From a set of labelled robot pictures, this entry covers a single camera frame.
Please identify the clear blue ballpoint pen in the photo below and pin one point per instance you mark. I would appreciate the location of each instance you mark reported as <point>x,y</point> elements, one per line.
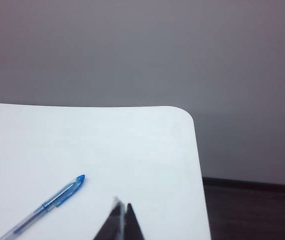
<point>20,227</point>

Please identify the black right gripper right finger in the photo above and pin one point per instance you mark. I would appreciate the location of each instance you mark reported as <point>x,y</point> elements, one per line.
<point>133,226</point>

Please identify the dark wooden baseboard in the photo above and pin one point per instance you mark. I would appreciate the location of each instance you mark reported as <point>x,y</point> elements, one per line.
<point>257,185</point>

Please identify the translucent blue pen cap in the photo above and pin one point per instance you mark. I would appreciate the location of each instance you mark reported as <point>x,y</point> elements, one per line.
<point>65,191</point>

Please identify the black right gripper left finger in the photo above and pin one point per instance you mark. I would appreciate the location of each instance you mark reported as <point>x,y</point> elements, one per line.
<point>114,225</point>

